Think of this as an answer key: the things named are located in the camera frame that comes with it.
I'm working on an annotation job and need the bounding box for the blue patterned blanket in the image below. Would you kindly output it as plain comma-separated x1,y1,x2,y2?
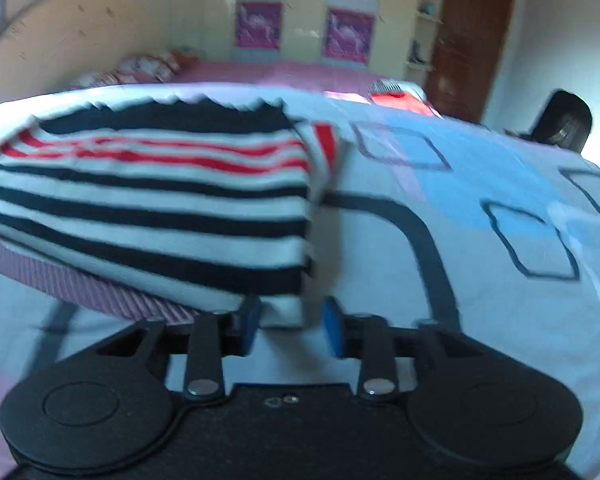
0,81,600,480

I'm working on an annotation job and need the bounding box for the purple wall poster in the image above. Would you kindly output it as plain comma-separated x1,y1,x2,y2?
324,7,376,65
234,2,284,52

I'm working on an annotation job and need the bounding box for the pink bed sheet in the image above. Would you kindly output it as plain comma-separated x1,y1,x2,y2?
172,59,431,107

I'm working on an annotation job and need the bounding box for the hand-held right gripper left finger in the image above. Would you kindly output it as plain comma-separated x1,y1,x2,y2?
97,295,262,404

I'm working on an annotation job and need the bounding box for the orange cloth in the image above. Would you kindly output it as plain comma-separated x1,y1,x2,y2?
371,91,444,119

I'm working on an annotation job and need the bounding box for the patterned pillow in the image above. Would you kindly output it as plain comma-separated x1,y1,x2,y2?
69,66,127,89
114,49,202,84

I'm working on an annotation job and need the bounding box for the white striped cloth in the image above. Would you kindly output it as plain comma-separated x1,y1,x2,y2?
369,79,407,97

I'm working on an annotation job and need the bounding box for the cream wardrobe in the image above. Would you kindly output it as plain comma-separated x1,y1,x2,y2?
170,0,426,69

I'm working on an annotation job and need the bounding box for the brown wooden door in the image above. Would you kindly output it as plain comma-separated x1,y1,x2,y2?
424,0,519,124

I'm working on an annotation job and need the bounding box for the corner shelf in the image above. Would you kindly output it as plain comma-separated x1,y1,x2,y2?
405,0,454,87

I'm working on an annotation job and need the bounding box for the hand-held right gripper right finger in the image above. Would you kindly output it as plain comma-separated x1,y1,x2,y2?
322,296,482,404

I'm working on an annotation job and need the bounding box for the wooden headboard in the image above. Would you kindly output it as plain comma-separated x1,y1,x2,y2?
0,0,167,111

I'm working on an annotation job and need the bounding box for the striped knit sweater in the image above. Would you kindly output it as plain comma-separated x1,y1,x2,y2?
0,99,352,329

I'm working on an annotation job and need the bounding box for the black chair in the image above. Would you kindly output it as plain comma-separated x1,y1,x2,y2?
529,88,594,154

